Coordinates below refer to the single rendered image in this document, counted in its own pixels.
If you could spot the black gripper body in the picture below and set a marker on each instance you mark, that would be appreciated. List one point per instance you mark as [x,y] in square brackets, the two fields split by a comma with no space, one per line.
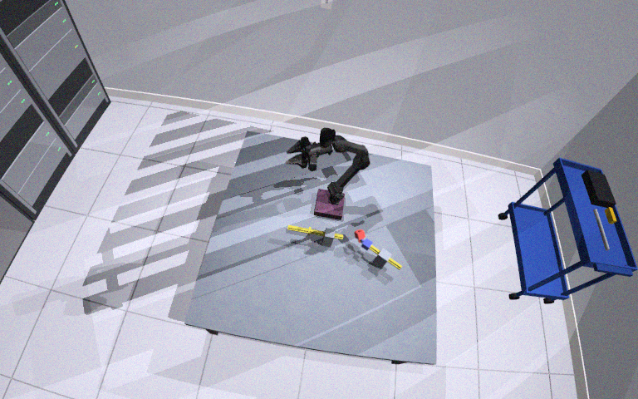
[309,148]

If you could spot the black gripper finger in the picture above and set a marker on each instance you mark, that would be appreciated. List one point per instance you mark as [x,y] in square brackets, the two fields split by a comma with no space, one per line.
[298,147]
[295,160]

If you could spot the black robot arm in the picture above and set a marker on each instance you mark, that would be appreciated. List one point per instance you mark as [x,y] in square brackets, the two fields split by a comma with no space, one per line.
[328,138]

